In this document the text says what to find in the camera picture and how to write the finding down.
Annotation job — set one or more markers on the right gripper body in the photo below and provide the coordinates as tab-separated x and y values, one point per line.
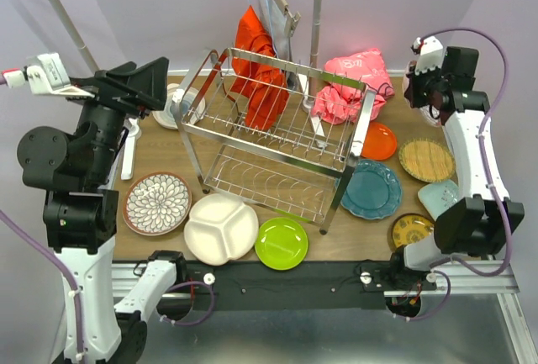
423	87

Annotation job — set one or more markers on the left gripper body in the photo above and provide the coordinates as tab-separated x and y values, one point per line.
123	102

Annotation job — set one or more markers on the grey swirl ceramic plate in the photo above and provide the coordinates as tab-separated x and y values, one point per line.
166	117

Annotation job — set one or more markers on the orange plate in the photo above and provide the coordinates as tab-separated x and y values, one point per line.
380	142

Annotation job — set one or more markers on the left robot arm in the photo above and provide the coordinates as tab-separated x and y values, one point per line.
80	211

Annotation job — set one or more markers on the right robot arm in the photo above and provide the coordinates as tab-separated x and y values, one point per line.
484	218

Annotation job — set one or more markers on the steel two-tier dish rack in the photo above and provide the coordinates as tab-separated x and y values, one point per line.
300	167

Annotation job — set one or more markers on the woven bamboo plate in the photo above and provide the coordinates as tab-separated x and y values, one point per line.
427	160

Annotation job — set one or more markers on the pale blue square plate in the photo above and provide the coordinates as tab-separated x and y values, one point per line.
437	197

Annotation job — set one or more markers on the orange garment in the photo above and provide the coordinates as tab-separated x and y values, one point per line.
265	86

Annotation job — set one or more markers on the teal scalloped plate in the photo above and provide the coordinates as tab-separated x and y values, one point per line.
373	192

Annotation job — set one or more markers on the floral brown rim plate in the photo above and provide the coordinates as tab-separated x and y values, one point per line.
157	204

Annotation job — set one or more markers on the yellow black patterned plate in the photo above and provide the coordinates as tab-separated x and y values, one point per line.
408	229

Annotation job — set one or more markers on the grey towel with panda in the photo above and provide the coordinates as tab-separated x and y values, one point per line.
280	24

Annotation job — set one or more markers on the white divided plate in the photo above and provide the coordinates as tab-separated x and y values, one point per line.
220	229

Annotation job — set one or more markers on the lime green plate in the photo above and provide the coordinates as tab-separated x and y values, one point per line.
282	244

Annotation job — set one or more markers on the black base bar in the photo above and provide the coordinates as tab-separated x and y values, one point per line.
249	285

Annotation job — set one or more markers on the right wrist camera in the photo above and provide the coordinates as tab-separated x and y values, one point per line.
430	52

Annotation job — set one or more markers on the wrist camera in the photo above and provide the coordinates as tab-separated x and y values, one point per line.
46	76
430	52

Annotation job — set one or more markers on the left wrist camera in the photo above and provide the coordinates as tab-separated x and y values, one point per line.
46	76

